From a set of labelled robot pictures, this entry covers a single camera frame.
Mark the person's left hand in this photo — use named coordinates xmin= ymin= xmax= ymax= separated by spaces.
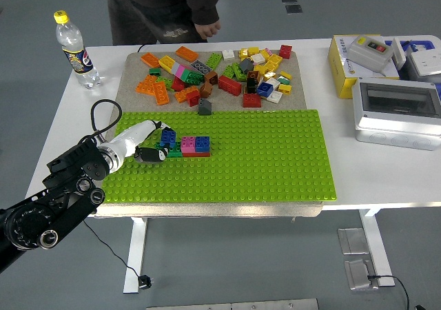
xmin=194 ymin=19 xmax=222 ymax=40

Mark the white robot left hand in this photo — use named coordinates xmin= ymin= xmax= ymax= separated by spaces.
xmin=98 ymin=118 xmax=176 ymax=165

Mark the blue square toy brick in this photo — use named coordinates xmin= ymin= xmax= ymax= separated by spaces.
xmin=256 ymin=81 xmax=274 ymax=99
xmin=160 ymin=130 xmax=177 ymax=148
xmin=194 ymin=136 xmax=212 ymax=153

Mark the orange long toy brick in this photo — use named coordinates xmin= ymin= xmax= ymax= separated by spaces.
xmin=174 ymin=85 xmax=201 ymax=104
xmin=135 ymin=74 xmax=158 ymax=96
xmin=175 ymin=45 xmax=199 ymax=62
xmin=152 ymin=81 xmax=171 ymax=106
xmin=141 ymin=52 xmax=161 ymax=69

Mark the dark grey flat brick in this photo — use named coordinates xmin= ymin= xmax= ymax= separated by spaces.
xmin=190 ymin=59 xmax=212 ymax=75

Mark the dark green long toy brick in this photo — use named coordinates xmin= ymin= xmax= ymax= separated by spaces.
xmin=154 ymin=141 xmax=183 ymax=158

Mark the yellow long toy brick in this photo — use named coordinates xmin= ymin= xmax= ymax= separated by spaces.
xmin=158 ymin=54 xmax=177 ymax=73

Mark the dark grey toy brick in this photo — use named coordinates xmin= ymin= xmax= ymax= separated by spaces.
xmin=238 ymin=57 xmax=255 ymax=74

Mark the pink square toy brick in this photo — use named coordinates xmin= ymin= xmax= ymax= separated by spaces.
xmin=180 ymin=136 xmax=197 ymax=154

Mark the brown and black brick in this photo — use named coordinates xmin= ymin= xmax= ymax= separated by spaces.
xmin=245 ymin=70 xmax=261 ymax=94

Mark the dark grey slope brick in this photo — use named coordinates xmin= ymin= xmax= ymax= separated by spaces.
xmin=197 ymin=98 xmax=214 ymax=117

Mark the green studded baseplate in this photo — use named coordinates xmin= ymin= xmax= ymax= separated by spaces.
xmin=101 ymin=109 xmax=338 ymax=204

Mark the person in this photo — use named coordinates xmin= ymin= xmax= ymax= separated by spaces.
xmin=106 ymin=0 xmax=221 ymax=45

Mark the white table leg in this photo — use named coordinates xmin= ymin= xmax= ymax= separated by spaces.
xmin=358 ymin=208 xmax=396 ymax=288
xmin=123 ymin=216 xmax=149 ymax=294

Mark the clear bottle with yellow cap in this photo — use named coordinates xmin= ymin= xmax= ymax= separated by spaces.
xmin=53 ymin=10 xmax=101 ymax=90

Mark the yellow cardboard box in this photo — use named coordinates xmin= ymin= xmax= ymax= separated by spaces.
xmin=327 ymin=34 xmax=400 ymax=100

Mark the long metal plate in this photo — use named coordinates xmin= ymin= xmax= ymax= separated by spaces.
xmin=145 ymin=298 xmax=320 ymax=310

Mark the white plastic plate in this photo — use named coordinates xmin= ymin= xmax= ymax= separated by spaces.
xmin=391 ymin=37 xmax=407 ymax=70

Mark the grey box with clear lid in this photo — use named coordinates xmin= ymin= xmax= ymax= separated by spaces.
xmin=351 ymin=77 xmax=441 ymax=152

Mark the blue plastic tray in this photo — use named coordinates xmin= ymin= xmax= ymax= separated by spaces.
xmin=384 ymin=38 xmax=433 ymax=54

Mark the metal floor plate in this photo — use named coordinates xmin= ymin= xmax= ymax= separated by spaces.
xmin=336 ymin=227 xmax=370 ymax=255
xmin=344 ymin=258 xmax=380 ymax=292

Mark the black cord with plug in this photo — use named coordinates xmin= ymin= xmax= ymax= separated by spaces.
xmin=82 ymin=42 xmax=155 ymax=289

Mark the grey push-button switch box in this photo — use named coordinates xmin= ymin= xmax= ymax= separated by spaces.
xmin=346 ymin=34 xmax=394 ymax=74

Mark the white wall socket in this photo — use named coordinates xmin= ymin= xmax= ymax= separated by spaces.
xmin=406 ymin=50 xmax=441 ymax=77

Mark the black floor cable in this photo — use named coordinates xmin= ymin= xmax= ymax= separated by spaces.
xmin=367 ymin=274 xmax=411 ymax=310

